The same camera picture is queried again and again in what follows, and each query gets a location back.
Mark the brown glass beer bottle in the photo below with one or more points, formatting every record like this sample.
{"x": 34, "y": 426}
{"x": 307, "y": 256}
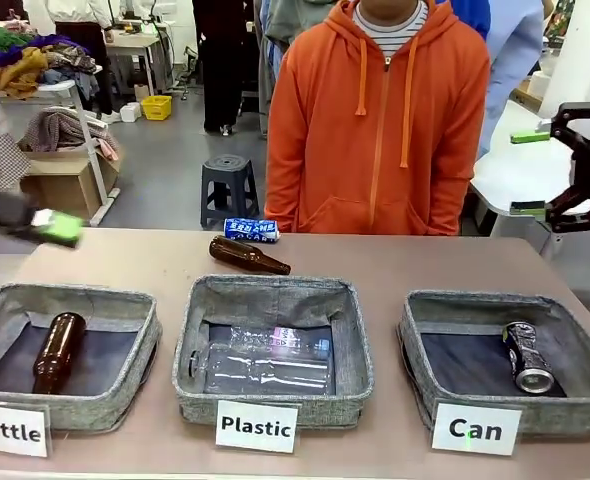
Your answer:
{"x": 235, "y": 250}
{"x": 57, "y": 350}

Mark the crushed black drink can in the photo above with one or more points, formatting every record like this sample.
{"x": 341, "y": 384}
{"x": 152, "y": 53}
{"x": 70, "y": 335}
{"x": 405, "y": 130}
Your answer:
{"x": 527, "y": 357}

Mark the clear plastic bottle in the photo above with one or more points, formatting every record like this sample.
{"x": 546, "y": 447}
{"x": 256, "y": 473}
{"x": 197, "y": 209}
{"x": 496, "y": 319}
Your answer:
{"x": 265, "y": 360}

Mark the blue white drink can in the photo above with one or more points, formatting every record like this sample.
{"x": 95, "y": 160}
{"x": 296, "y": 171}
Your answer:
{"x": 250, "y": 230}

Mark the grey fabric basket Bottle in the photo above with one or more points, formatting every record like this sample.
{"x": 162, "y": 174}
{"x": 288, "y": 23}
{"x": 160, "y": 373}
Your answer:
{"x": 100, "y": 405}

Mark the grey fabric basket Can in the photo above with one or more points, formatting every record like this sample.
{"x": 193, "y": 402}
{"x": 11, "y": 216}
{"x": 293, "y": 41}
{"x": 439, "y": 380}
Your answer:
{"x": 550, "y": 415}

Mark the white Can label sign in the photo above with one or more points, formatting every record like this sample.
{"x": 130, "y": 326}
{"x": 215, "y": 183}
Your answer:
{"x": 475, "y": 429}

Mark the grey fabric basket Plastic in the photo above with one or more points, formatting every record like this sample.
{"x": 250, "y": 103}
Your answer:
{"x": 275, "y": 405}

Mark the brown cardboard box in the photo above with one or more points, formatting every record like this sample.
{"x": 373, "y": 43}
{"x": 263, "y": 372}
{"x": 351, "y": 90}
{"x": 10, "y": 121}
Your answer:
{"x": 65, "y": 185}

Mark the checked brown cloth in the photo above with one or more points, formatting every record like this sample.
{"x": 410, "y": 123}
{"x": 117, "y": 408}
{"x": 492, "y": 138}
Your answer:
{"x": 60, "y": 127}

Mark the pile of colourful clothes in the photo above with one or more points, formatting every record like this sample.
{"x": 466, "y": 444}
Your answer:
{"x": 20, "y": 60}

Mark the person in blue shirt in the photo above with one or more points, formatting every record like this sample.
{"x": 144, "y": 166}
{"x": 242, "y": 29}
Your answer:
{"x": 515, "y": 60}

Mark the small white box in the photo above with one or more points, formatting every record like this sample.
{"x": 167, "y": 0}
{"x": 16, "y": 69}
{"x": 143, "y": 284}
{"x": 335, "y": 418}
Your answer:
{"x": 130, "y": 111}

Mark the yellow plastic crate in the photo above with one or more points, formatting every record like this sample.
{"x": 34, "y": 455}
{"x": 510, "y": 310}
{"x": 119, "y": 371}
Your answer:
{"x": 156, "y": 107}

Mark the person in white top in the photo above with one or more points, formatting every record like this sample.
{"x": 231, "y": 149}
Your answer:
{"x": 82, "y": 35}

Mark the white background desk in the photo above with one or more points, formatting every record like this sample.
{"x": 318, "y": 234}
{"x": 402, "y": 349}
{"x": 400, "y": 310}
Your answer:
{"x": 130, "y": 47}

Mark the grey plastic stool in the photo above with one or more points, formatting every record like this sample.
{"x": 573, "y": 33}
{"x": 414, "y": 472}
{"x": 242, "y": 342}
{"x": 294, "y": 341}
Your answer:
{"x": 227, "y": 180}

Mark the person in orange hoodie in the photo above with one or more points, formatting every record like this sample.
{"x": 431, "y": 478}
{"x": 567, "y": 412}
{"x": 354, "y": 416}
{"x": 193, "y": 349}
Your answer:
{"x": 375, "y": 125}

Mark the person in black clothes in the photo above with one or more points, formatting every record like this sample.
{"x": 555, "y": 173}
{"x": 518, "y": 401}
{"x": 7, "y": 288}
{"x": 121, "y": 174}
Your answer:
{"x": 222, "y": 60}

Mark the white Bottle label sign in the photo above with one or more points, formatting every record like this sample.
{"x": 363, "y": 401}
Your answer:
{"x": 10, "y": 430}

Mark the grey hanging jacket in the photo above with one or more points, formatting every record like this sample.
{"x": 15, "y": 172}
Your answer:
{"x": 280, "y": 30}

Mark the white Plastic label sign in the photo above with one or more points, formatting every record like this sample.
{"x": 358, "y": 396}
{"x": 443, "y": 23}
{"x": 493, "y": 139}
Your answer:
{"x": 256, "y": 426}

